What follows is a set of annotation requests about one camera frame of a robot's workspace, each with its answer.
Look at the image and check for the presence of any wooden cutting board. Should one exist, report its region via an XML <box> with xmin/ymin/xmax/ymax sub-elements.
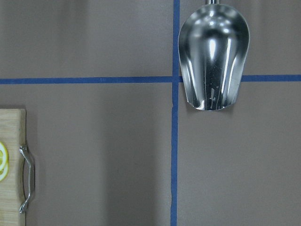
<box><xmin>0</xmin><ymin>109</ymin><xmax>26</xmax><ymax>226</ymax></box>

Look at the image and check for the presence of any lemon slice on board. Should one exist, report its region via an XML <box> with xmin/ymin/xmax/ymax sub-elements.
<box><xmin>0</xmin><ymin>143</ymin><xmax>8</xmax><ymax>170</ymax></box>

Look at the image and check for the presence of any shiny metal scoop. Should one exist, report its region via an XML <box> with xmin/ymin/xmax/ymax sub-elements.
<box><xmin>178</xmin><ymin>0</ymin><xmax>250</xmax><ymax>111</ymax></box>

